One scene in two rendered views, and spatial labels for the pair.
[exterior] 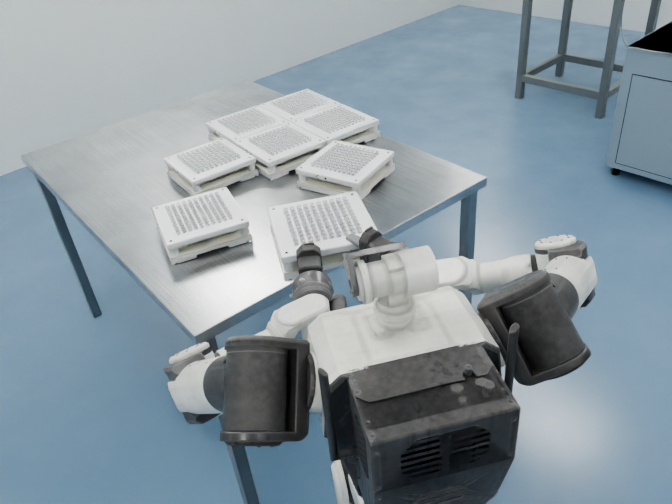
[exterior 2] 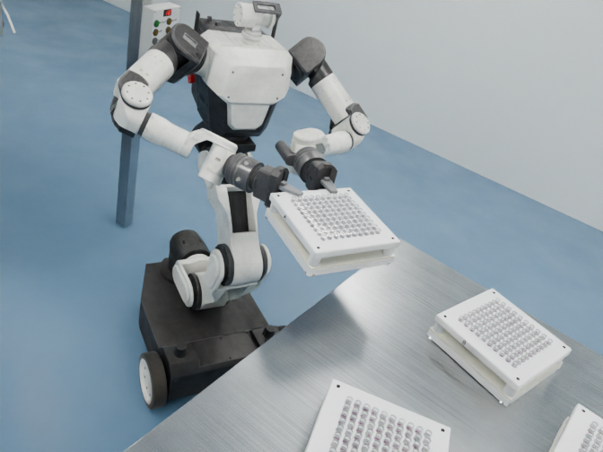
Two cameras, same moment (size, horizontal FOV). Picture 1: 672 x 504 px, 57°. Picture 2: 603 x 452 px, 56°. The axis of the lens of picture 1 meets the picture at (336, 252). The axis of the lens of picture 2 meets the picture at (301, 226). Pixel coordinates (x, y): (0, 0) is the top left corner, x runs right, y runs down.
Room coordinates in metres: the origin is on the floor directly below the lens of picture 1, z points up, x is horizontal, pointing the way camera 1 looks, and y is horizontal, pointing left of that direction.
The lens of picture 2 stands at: (2.36, -0.58, 1.76)
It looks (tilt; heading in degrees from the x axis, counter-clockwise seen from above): 33 degrees down; 153
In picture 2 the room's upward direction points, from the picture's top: 16 degrees clockwise
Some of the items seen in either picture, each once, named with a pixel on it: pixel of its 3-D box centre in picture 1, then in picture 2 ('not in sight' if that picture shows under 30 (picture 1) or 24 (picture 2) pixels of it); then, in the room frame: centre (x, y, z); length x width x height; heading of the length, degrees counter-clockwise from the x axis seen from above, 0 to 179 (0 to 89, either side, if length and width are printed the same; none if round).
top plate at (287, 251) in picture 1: (321, 224); (334, 220); (1.32, 0.03, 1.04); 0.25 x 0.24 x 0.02; 100
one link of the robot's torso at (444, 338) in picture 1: (409, 408); (235, 76); (0.64, -0.09, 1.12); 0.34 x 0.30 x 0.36; 100
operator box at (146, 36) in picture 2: not in sight; (159, 37); (-0.10, -0.24, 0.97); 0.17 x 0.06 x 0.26; 134
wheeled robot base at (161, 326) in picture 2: not in sight; (203, 303); (0.71, -0.08, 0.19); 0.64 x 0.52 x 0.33; 10
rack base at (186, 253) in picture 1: (202, 229); (494, 348); (1.62, 0.40, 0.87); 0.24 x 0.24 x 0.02; 21
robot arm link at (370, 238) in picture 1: (387, 259); (260, 180); (1.14, -0.12, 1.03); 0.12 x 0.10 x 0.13; 42
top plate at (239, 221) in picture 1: (199, 216); (502, 334); (1.62, 0.40, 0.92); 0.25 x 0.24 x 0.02; 111
